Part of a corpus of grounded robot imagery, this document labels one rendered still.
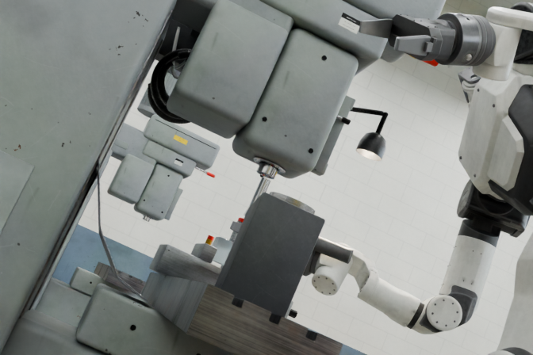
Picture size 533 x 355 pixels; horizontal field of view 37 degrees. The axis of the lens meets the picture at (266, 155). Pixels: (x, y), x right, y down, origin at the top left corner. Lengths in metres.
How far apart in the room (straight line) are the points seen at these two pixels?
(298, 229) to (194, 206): 7.10
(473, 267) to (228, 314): 0.79
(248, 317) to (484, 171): 0.70
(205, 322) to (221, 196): 7.31
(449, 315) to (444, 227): 7.44
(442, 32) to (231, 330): 0.58
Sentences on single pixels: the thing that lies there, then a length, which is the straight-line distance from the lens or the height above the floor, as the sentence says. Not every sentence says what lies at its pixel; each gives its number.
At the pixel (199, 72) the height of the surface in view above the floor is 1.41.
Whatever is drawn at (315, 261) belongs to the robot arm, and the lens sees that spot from 1.83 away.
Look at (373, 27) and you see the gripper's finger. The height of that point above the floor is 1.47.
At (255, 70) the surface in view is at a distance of 1.84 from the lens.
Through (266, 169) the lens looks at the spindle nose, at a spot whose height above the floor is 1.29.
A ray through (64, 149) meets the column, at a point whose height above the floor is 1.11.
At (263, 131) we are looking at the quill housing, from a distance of 1.84.
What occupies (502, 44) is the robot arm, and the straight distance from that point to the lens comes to 1.44.
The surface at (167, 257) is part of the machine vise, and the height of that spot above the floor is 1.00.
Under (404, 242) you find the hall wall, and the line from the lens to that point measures 9.04.
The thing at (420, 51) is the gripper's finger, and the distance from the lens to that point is 1.30.
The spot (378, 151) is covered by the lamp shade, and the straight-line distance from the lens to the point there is 2.05.
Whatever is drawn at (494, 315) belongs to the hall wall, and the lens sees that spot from 9.51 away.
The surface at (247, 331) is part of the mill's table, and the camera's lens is 1.22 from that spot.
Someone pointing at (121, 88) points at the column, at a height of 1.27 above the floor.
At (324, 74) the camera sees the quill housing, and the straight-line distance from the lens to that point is 1.90.
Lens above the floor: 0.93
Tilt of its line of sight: 12 degrees up
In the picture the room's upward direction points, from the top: 24 degrees clockwise
